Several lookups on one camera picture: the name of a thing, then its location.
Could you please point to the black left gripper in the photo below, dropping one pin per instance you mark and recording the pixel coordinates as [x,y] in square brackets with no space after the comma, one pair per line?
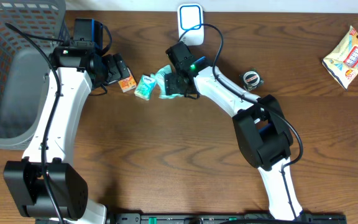
[107,72]

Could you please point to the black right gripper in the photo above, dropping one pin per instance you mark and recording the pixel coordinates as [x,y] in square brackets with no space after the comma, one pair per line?
[171,88]

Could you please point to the small orange tissue pack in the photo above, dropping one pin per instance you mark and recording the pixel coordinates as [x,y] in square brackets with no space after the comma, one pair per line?
[128,83]

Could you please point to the teal snack packet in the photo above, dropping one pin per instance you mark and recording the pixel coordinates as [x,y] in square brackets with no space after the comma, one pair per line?
[160,79]

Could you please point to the small teal tissue pack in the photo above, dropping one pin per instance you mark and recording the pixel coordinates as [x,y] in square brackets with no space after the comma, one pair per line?
[145,87]

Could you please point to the black round-label box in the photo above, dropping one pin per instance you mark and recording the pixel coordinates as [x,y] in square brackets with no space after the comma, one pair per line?
[251,80]

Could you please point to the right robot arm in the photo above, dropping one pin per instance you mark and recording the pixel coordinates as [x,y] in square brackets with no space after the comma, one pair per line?
[263,135]

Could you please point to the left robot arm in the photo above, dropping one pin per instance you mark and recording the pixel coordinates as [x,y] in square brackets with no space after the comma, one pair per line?
[44,184]

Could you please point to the white barcode scanner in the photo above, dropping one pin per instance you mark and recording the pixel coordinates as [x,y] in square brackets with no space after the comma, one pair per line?
[190,18]

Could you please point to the grey plastic mesh basket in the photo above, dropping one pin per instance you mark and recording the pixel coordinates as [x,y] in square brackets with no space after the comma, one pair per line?
[23,71]

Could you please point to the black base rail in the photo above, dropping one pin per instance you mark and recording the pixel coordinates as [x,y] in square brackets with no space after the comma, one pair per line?
[249,218]

